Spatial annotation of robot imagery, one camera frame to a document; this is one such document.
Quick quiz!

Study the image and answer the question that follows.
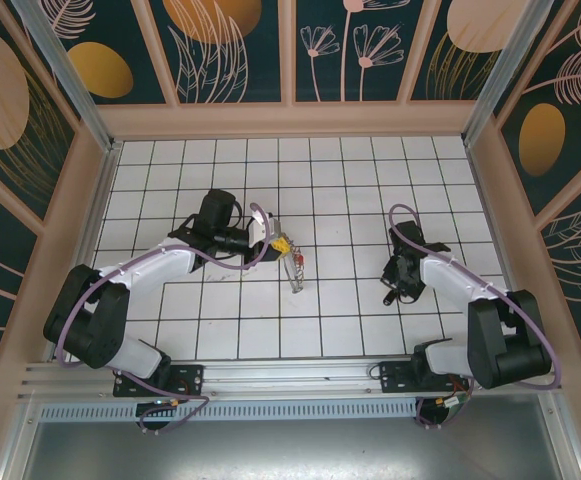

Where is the large metal keyring band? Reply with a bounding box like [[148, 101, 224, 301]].
[[278, 233, 308, 296]]

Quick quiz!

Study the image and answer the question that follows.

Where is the grey metal sheet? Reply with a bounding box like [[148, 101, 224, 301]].
[[17, 419, 576, 480]]

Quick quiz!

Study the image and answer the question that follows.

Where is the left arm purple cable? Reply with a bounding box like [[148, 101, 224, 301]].
[[55, 202, 274, 435]]

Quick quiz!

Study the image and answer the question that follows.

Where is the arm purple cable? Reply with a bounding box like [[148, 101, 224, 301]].
[[387, 202, 564, 432], [55, 202, 274, 435]]

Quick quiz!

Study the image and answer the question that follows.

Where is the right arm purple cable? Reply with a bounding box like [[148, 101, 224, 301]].
[[387, 202, 564, 432]]

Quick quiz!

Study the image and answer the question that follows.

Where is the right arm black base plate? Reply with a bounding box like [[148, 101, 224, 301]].
[[378, 357, 471, 396]]

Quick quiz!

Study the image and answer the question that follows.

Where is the aluminium side rail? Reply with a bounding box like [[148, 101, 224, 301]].
[[462, 142, 531, 356]]

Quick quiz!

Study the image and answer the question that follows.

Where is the aluminium mounting rail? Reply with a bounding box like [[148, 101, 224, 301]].
[[17, 355, 562, 401]]

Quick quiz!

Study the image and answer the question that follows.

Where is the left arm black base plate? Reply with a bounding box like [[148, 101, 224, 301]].
[[113, 363, 206, 398]]

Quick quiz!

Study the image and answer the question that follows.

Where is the slotted grey cable duct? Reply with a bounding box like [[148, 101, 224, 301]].
[[39, 402, 421, 422]]

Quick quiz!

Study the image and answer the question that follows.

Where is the aluminium corner post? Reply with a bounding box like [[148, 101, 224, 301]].
[[462, 0, 569, 147], [12, 0, 124, 154]]

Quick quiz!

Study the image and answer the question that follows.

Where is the aluminium frame bar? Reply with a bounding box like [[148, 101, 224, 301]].
[[0, 399, 44, 480], [539, 392, 581, 480]]

